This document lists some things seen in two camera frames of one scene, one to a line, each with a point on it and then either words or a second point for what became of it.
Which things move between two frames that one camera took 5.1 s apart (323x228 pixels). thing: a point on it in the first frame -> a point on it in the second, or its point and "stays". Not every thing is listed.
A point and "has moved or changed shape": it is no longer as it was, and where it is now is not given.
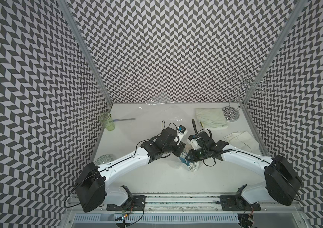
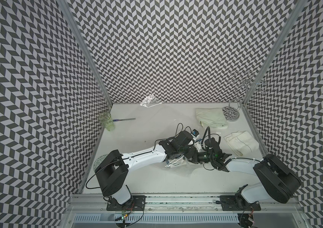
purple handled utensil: (124, 119) stays
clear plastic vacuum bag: (152, 116) has moved or changed shape
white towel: (242, 140) stays
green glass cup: (106, 118) stays
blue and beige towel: (193, 166) -> (179, 162)
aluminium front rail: (185, 203) stays
